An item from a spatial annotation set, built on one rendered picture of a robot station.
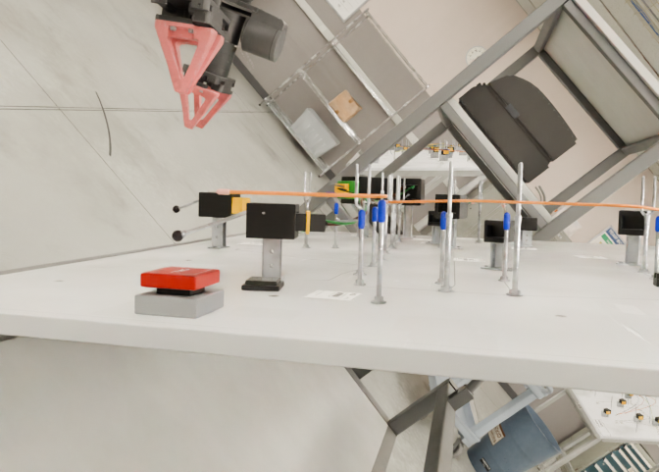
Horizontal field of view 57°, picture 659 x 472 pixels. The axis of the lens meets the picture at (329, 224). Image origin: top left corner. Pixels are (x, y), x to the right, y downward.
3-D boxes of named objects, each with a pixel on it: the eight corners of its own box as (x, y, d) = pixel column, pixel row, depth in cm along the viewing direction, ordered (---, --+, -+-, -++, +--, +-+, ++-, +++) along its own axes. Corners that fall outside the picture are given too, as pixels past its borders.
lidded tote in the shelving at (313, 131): (287, 124, 775) (307, 107, 768) (293, 124, 815) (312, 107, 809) (318, 160, 778) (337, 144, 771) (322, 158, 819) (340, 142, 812)
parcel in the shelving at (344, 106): (327, 103, 764) (344, 87, 758) (330, 103, 804) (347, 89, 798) (343, 123, 766) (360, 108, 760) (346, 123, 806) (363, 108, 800)
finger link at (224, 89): (220, 133, 110) (236, 83, 108) (207, 134, 103) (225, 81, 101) (185, 120, 110) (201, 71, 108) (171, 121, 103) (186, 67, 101)
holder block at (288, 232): (252, 235, 73) (253, 202, 73) (298, 236, 73) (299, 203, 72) (245, 237, 69) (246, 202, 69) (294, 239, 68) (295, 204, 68)
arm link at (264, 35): (240, -27, 104) (226, -39, 96) (302, -4, 103) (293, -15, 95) (219, 41, 107) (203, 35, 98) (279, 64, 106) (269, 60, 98)
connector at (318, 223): (284, 229, 72) (285, 212, 72) (326, 231, 72) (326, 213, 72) (284, 231, 69) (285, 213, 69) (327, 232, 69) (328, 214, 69)
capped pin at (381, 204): (368, 301, 59) (372, 190, 58) (382, 300, 59) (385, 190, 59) (375, 304, 57) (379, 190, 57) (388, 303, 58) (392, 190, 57)
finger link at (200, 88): (215, 133, 107) (231, 82, 105) (202, 135, 100) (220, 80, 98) (179, 121, 107) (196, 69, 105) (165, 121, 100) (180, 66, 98)
